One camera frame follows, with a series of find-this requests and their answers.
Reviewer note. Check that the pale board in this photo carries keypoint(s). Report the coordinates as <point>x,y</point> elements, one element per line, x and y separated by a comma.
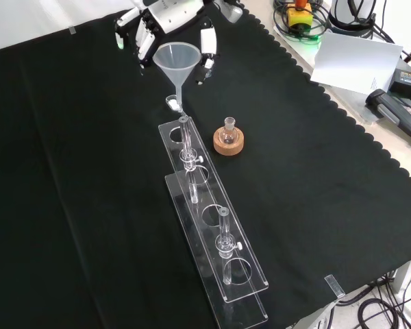
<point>358,60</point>

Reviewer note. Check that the black cloth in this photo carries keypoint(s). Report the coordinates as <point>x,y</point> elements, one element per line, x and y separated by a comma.
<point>89,178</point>

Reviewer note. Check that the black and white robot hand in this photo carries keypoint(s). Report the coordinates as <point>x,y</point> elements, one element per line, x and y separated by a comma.
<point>168,15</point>

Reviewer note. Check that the black and grey handheld device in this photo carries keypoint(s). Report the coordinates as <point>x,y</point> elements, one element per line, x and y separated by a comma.
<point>395,113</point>

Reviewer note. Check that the yellow stop button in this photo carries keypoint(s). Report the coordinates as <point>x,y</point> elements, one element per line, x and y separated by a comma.
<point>298,15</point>

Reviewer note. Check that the clear acrylic funnel stand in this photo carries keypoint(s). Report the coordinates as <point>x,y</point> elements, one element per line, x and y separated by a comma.
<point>226,246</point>

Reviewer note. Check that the translucent plastic funnel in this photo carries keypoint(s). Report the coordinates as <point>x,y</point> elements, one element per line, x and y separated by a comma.
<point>176,60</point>

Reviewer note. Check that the grey tape piece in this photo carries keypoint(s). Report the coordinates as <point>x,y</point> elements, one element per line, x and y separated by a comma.
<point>72,31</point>

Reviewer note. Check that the clear tape strip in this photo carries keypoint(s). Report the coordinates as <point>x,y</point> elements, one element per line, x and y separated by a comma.
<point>334,285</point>

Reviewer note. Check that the white cylinder with black base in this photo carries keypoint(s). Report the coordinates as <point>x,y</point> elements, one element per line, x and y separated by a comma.
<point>349,13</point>

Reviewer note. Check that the clear glass weighing funnel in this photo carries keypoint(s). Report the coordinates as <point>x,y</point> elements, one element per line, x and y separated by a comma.
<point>173,102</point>

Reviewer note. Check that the black power adapter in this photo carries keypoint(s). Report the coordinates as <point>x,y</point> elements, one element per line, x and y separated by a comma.
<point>408,82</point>

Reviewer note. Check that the clear round-bottom flask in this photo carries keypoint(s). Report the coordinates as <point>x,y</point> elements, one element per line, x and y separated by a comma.
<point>228,134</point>

